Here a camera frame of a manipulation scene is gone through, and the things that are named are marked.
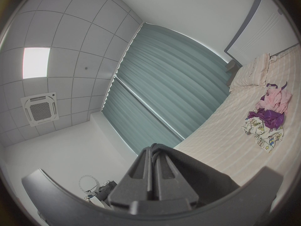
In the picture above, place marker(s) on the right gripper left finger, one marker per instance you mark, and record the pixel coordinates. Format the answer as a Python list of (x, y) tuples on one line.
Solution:
[(138, 180)]

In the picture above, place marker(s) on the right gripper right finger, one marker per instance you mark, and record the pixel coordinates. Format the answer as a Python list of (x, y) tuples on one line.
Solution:
[(169, 185)]

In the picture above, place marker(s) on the black T-shirt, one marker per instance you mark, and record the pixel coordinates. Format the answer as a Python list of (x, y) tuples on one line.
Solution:
[(202, 171)]

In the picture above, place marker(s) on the bed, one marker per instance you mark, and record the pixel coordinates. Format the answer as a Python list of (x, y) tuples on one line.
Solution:
[(223, 138)]

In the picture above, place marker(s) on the dark grey garment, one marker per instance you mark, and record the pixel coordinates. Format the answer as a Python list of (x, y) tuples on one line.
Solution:
[(108, 186)]

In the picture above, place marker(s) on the round white mirror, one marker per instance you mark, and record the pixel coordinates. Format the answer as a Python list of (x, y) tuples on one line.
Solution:
[(81, 185)]

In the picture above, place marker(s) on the blue-green curtain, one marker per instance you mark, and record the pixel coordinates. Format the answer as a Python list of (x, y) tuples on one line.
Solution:
[(176, 74), (141, 121)]

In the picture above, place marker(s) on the white printed garment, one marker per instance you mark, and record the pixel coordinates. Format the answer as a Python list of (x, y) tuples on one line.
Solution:
[(263, 133)]

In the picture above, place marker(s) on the purple satin garment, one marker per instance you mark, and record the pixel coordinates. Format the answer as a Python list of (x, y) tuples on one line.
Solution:
[(270, 118)]

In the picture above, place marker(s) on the white ceiling air conditioner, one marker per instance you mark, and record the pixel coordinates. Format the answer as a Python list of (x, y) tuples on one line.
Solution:
[(40, 108)]

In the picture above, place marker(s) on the grey bedside table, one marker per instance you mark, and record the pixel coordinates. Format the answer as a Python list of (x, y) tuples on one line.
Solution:
[(232, 72)]

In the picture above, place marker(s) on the pink garment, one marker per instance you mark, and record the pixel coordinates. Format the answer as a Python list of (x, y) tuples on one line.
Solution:
[(277, 100)]

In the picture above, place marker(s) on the cream pillow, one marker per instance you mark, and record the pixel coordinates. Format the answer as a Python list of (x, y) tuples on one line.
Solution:
[(251, 74)]

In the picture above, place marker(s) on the square ceiling light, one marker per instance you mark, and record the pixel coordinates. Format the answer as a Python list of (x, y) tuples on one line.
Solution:
[(36, 62)]

